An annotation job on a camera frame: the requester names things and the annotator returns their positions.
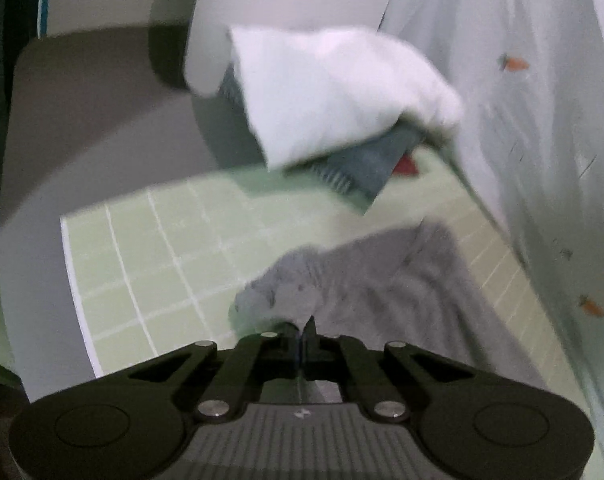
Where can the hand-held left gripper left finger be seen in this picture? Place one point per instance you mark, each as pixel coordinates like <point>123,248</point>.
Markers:
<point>289,347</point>

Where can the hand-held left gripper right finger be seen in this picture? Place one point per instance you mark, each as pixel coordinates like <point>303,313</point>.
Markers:
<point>314,350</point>

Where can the grey towel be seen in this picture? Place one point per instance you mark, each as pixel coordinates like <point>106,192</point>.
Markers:
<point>381,285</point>

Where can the green checked bed sheet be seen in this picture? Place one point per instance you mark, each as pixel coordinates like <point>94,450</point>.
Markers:
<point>147,260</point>

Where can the dark teal cloth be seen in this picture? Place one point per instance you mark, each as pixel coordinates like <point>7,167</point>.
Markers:
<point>366,165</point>

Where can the small red cloth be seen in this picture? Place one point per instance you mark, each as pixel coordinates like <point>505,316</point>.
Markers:
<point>406,166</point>

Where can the white towel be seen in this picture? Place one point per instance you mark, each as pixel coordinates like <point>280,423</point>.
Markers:
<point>332,90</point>

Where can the carrot print white quilt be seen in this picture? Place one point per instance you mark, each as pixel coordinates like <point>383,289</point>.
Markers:
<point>531,135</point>

